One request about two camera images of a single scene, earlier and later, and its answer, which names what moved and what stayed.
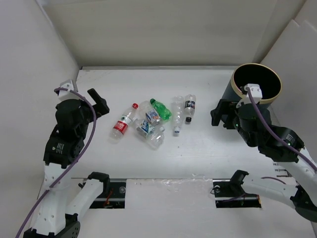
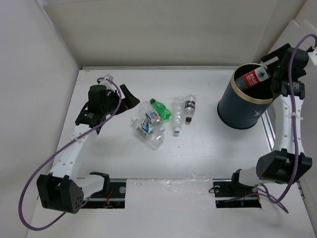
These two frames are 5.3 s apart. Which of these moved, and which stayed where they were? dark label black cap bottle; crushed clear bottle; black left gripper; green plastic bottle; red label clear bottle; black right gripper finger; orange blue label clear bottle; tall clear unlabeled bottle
Moved: black right gripper finger; red label clear bottle; black left gripper
Stayed: green plastic bottle; orange blue label clear bottle; tall clear unlabeled bottle; dark label black cap bottle; crushed clear bottle
